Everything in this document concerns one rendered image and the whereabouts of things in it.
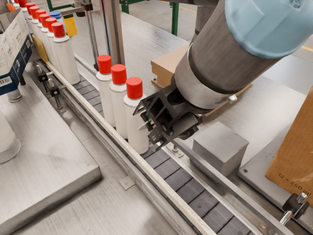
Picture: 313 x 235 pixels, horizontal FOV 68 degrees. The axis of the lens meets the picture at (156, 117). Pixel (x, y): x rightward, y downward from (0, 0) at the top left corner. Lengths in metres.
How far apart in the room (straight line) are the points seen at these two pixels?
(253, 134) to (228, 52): 0.57
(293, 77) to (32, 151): 0.98
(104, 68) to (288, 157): 0.45
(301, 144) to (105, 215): 0.44
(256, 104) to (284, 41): 0.70
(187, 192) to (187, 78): 0.33
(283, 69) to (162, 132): 0.90
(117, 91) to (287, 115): 0.59
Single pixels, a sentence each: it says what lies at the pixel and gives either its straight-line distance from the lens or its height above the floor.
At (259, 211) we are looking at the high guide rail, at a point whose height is 0.96.
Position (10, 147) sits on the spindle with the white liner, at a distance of 0.68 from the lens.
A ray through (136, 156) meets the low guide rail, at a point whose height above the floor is 0.91.
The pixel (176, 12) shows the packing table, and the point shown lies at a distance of 2.84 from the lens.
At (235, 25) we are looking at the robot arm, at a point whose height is 1.27.
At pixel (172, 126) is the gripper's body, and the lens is 0.33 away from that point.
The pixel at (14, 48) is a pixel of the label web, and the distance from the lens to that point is 0.92.
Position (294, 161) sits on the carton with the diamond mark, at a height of 0.94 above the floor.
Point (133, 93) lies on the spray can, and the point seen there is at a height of 1.07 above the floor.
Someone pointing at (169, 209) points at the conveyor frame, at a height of 0.88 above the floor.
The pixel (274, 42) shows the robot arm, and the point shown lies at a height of 1.27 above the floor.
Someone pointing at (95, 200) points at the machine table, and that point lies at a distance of 0.60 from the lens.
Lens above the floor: 1.34
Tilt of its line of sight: 42 degrees down
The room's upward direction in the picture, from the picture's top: straight up
